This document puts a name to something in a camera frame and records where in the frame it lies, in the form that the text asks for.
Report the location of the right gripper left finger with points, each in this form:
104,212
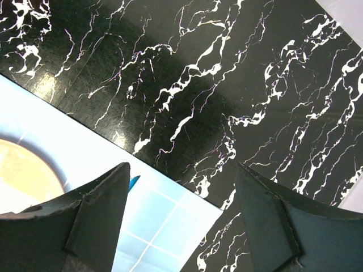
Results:
77,231

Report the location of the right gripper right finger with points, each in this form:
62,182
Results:
287,231

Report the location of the pink and cream plate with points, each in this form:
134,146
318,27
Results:
26,180

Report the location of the blue plastic knife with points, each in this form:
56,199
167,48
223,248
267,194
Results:
133,181

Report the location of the blue checked cloth napkin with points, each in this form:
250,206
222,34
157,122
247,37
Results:
163,221

